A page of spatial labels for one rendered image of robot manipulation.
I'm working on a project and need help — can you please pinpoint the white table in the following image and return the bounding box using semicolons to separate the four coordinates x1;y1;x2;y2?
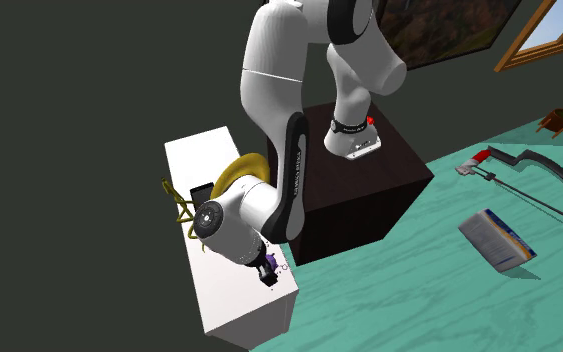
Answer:
163;126;300;351

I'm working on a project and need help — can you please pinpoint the yellow bowl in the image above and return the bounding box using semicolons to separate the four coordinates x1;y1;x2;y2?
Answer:
209;152;271;201

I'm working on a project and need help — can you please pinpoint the dark brown robot stand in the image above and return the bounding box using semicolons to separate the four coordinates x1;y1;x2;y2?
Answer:
266;101;436;267

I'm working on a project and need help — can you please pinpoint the white and blue box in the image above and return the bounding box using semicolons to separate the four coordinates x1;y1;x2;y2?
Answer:
457;208;538;274

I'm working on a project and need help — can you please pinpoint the black scythe with red grip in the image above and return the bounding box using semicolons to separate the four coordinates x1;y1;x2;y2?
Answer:
454;145;563;233

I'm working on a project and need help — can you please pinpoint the wooden framed window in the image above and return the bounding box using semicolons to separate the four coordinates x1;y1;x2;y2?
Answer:
493;0;563;74

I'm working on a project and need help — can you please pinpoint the olive wire stand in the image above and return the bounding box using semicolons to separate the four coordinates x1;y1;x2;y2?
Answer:
160;177;208;253

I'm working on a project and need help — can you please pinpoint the dark framed wall picture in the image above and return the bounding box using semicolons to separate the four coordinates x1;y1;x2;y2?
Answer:
374;0;523;71

